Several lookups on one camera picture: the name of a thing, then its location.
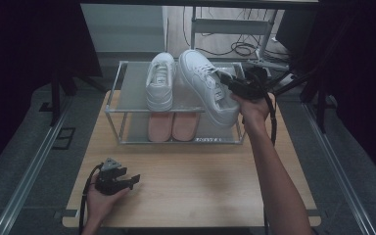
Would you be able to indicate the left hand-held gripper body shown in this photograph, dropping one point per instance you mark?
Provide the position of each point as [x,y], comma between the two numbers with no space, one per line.
[109,182]

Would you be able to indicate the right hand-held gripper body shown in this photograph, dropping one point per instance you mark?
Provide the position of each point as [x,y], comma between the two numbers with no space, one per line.
[253,86]

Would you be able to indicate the white sneaker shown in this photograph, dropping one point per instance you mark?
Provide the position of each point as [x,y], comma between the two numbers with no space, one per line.
[160,94]
[199,81]

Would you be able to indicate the pink slipper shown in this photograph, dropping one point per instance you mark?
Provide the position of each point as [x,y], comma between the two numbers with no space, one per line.
[160,127]
[186,127]

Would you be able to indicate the grey two-tier shoe rack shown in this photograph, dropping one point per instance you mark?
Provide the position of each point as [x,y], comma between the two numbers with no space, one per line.
[133,88]

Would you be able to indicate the person's left hand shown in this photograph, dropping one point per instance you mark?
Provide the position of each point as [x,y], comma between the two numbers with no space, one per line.
[101,204]

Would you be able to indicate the person's right hand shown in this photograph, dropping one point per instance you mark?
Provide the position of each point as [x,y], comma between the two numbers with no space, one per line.
[254,109]

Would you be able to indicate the white power strip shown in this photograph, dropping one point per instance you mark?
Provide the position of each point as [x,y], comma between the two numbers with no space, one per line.
[289,79]

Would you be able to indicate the black box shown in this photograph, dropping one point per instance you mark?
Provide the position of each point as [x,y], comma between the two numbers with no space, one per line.
[295,32]

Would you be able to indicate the black metal stand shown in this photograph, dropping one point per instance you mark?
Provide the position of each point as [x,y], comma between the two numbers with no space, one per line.
[56,98]
[321,111]

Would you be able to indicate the dark curtain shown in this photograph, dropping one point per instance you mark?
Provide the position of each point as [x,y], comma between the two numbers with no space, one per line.
[365,65]
[19,49]

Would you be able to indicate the white cabinet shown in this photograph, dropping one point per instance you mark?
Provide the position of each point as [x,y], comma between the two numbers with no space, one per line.
[124,29]

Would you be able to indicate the white metal desk frame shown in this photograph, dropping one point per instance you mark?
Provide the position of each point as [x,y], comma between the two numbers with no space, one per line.
[228,26]

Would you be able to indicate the metal floor rail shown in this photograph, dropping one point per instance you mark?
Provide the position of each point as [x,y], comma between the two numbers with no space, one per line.
[29,173]
[339,173]

